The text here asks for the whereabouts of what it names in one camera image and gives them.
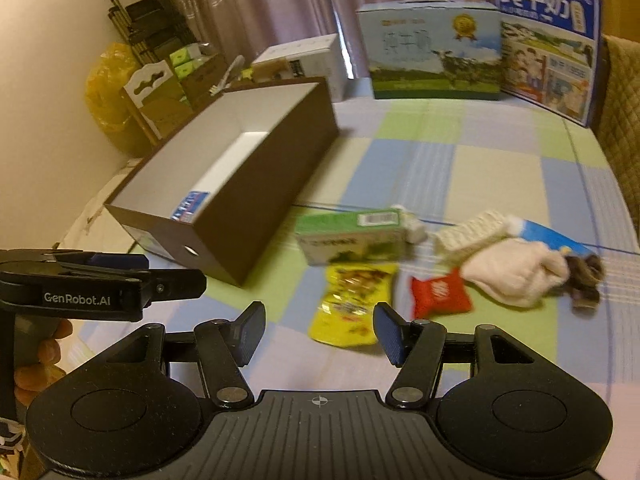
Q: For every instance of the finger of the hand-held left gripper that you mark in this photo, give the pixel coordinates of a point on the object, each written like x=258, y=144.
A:
x=115, y=261
x=175, y=284

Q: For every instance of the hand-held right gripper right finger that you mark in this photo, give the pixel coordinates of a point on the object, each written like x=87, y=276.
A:
x=389, y=332

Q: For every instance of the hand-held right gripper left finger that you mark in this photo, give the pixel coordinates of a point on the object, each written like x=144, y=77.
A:
x=250, y=332

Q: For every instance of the yellow snack packet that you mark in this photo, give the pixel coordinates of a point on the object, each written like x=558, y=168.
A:
x=345, y=305

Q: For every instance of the red packet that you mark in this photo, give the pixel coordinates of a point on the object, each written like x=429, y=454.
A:
x=440, y=292

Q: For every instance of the cream knitted glove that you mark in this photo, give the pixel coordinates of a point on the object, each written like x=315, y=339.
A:
x=505, y=272

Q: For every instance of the brown cardboard box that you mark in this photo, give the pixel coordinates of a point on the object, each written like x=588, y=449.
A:
x=270, y=180

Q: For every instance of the person's left hand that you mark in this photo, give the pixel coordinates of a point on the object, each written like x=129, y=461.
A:
x=50, y=347

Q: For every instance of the green carton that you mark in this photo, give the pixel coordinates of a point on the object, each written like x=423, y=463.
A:
x=345, y=240

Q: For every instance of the yellow plastic bag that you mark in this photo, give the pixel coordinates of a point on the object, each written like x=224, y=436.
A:
x=107, y=90

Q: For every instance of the brown cardboard organizer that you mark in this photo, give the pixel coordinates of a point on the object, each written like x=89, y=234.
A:
x=165, y=95

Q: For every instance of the checked bedsheet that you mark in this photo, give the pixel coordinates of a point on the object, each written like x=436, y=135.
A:
x=450, y=160

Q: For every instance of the blue toothpaste tube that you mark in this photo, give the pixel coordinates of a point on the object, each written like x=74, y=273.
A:
x=550, y=239

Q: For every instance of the green tissue packs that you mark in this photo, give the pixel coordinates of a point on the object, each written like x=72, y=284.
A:
x=184, y=60

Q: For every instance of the white toothbrush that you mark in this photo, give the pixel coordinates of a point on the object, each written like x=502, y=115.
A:
x=226, y=75

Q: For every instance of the black folding cart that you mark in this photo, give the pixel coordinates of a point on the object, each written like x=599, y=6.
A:
x=150, y=15

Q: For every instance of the white cardboard box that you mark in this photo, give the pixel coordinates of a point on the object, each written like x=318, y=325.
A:
x=320, y=60

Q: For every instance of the brown quilted cushion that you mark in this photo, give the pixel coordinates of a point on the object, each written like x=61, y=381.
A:
x=622, y=120

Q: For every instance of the blue printed milk box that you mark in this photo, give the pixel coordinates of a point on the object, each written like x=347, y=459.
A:
x=550, y=50

